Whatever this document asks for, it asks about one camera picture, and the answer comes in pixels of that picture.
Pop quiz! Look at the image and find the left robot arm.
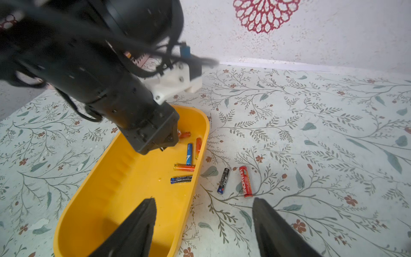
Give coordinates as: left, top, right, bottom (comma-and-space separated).
1, 1, 184, 155

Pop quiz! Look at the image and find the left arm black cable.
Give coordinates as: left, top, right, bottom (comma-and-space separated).
54, 86, 103, 123

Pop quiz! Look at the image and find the yellow plastic storage box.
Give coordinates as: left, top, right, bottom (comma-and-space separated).
54, 106, 210, 257

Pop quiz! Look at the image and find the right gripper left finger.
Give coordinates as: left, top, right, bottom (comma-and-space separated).
90, 198, 157, 257

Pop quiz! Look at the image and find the red battery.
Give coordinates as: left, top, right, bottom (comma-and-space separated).
239, 166, 253, 198

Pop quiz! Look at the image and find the orange white battery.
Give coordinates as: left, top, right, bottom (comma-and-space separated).
173, 164, 195, 172

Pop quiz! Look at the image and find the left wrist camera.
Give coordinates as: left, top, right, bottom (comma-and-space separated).
143, 42, 218, 105

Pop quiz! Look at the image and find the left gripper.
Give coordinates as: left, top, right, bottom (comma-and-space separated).
120, 102, 180, 155

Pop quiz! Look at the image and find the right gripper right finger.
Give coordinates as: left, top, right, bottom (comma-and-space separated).
252, 198, 320, 257

